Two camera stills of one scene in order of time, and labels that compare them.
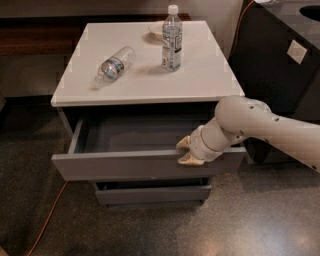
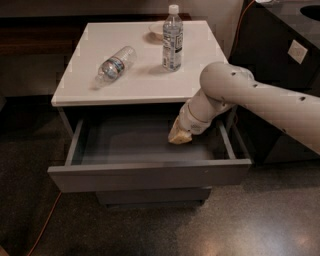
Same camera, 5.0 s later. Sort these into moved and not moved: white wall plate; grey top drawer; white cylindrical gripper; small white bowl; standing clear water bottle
Moved: grey top drawer; white cylindrical gripper
Not moved: small white bowl; standing clear water bottle; white wall plate
